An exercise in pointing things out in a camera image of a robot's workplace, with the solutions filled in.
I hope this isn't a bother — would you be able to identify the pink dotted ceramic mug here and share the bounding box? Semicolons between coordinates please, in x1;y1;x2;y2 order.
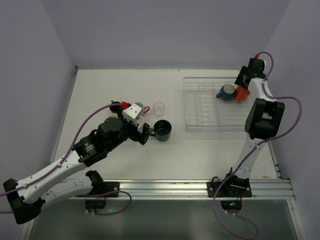
135;102;150;116

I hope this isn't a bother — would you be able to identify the orange ceramic mug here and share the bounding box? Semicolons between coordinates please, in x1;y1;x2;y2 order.
234;85;250;102

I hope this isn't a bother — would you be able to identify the dark green ceramic mug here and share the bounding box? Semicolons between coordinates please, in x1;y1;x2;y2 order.
150;119;172;142

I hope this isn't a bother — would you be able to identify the clear glass cup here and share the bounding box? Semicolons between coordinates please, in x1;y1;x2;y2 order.
152;101;165;117

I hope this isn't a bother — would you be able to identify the white ceramic cup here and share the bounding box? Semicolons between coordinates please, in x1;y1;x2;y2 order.
106;113;145;128

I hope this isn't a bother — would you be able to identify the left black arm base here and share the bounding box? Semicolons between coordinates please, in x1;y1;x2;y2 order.
84;170;120;213

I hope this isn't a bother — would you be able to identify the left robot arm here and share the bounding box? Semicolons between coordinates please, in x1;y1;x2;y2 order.
3;117;152;225

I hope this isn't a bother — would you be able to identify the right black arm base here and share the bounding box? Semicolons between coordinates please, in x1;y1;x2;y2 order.
206;176;253;214

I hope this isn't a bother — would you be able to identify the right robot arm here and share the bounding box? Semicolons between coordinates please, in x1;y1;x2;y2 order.
221;55;285;198

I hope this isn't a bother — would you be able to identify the blue mug cream interior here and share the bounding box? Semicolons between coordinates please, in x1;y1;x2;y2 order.
216;84;236;102

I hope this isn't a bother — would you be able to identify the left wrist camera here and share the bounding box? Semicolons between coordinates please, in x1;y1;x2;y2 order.
122;102;144;121

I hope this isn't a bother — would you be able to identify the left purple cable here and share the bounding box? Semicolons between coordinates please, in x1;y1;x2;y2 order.
0;101;133;216

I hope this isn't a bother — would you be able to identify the aluminium mounting rail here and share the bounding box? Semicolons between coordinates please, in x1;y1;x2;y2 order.
59;177;296;201

